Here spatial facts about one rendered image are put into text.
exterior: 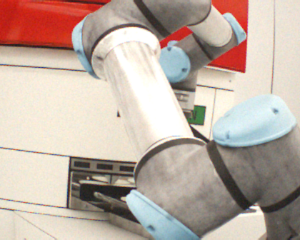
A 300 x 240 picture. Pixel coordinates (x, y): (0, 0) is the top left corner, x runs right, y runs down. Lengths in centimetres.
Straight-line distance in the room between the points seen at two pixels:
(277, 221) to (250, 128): 16
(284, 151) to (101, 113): 97
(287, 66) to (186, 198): 333
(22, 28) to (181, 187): 81
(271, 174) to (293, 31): 337
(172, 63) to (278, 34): 259
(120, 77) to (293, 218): 40
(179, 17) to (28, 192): 69
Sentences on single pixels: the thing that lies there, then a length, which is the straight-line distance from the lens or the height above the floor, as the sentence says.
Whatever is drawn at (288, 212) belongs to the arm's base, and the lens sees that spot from 114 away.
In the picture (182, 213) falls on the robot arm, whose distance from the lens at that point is 112.
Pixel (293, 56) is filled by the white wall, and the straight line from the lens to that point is 445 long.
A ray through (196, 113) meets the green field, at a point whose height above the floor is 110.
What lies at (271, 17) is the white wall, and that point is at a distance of 433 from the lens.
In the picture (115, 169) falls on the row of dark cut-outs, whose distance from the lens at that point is 205.
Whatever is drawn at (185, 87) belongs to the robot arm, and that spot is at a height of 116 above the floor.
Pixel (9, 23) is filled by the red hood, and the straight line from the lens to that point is 182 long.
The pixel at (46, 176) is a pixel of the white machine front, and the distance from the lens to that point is 196.
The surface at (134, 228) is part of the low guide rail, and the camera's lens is 194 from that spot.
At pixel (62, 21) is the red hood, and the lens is 188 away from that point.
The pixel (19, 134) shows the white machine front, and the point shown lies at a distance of 191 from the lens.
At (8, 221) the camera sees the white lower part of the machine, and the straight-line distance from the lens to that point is 193.
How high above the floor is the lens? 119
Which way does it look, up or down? 3 degrees down
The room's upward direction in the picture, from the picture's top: 8 degrees clockwise
